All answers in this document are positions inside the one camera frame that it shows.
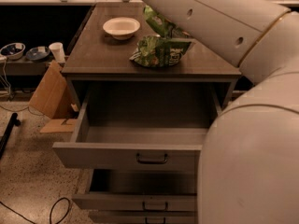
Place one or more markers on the black stand leg left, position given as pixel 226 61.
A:
pixel 13 122

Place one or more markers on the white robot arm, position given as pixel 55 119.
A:
pixel 249 165

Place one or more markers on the green chip bag on counter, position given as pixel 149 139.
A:
pixel 158 52

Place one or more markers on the grey drawer cabinet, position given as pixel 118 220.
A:
pixel 98 56

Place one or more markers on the grey open drawer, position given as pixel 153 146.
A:
pixel 153 191
pixel 141 126

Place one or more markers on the white paper cup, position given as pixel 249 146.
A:
pixel 57 50

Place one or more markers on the blue bowl left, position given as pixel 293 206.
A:
pixel 13 51

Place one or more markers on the white bowl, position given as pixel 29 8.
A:
pixel 121 28

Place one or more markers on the grey open top drawer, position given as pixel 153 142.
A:
pixel 141 126

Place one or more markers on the green rice chip bag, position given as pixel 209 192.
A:
pixel 161 25

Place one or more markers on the grey side shelf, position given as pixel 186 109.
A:
pixel 24 67

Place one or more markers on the grey bottom drawer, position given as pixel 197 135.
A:
pixel 142 217

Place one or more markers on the grey open middle drawer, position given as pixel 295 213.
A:
pixel 153 191

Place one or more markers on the blue bowl right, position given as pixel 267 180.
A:
pixel 38 54

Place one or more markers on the brown cardboard box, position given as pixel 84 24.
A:
pixel 52 98

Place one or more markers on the blue bowl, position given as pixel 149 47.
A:
pixel 38 54
pixel 13 51

